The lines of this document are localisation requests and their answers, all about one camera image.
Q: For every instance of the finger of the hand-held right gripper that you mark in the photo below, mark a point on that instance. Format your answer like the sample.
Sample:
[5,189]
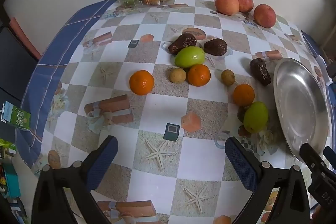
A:
[312,158]
[330,157]

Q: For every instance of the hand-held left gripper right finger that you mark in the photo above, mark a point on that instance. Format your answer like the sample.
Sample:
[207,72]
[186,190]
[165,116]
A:
[240,161]

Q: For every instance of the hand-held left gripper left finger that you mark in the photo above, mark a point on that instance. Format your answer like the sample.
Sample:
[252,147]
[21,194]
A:
[102,158]

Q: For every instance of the green mango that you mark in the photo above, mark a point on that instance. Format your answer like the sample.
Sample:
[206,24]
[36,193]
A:
[189,56]
[256,117]

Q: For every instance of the round metal plate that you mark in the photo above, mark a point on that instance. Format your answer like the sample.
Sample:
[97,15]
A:
[302,108]

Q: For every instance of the orange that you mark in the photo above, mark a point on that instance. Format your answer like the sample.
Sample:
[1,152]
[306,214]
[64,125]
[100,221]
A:
[244,95]
[141,82]
[199,75]

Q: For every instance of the checkered printed tablecloth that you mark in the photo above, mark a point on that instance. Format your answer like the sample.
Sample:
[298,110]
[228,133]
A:
[162,113]

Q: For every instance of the small tan longan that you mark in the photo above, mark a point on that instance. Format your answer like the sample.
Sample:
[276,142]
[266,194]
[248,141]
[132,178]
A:
[227,77]
[177,75]

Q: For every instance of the teal box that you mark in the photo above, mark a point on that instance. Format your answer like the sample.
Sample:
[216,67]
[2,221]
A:
[11,179]

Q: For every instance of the green and white carton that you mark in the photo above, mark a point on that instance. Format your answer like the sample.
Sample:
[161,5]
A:
[18,116]

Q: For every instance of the dark chair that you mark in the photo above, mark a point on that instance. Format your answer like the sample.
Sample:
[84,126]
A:
[15,64]

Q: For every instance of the red apple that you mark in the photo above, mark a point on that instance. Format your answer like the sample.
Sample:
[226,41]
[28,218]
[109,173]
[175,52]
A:
[245,1]
[227,4]
[264,16]

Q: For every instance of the small orange fruit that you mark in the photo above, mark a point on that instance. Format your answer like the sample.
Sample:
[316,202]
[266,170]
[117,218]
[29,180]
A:
[152,0]

